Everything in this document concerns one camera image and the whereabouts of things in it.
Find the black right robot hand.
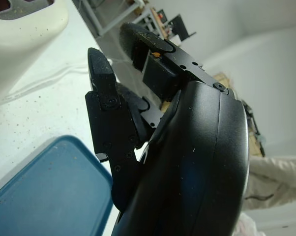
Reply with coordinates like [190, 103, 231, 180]
[85, 22, 251, 236]

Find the cream two-slot toaster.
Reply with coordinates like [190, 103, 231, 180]
[0, 0, 70, 116]

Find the beige fabric cover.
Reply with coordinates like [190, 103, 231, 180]
[243, 156, 296, 210]

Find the black office equipment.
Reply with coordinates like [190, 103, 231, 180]
[156, 8, 197, 47]

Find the blue plastic tray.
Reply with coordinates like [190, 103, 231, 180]
[0, 134, 114, 236]

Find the white desk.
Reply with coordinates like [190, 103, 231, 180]
[80, 0, 145, 38]

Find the white toaster power cord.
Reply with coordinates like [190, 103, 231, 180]
[5, 58, 119, 99]

